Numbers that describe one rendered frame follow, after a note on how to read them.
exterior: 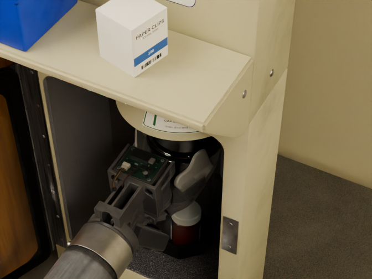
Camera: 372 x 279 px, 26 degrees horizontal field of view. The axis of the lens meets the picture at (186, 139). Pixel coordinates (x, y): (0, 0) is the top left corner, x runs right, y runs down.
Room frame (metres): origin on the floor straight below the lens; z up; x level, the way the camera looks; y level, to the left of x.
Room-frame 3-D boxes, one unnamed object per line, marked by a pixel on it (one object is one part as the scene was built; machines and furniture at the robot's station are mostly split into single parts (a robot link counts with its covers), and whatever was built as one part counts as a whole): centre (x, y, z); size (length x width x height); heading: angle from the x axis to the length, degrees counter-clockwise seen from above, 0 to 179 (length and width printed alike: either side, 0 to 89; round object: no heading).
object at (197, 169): (0.74, -0.02, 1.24); 0.09 x 0.03 x 0.06; 127
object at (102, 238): (0.61, 0.11, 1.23); 0.08 x 0.05 x 0.08; 62
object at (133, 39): (0.64, 0.05, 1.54); 0.05 x 0.05 x 0.06; 48
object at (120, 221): (0.67, 0.07, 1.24); 0.12 x 0.08 x 0.09; 152
